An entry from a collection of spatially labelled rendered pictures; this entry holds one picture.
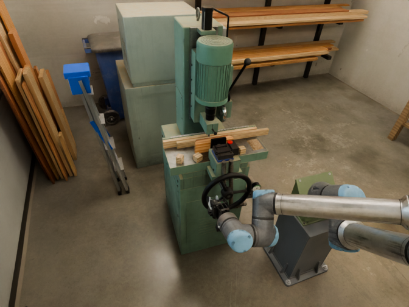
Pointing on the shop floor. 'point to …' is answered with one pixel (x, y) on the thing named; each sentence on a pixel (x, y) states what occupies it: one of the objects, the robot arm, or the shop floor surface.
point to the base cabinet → (196, 214)
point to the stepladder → (78, 88)
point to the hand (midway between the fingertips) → (211, 202)
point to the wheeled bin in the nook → (108, 72)
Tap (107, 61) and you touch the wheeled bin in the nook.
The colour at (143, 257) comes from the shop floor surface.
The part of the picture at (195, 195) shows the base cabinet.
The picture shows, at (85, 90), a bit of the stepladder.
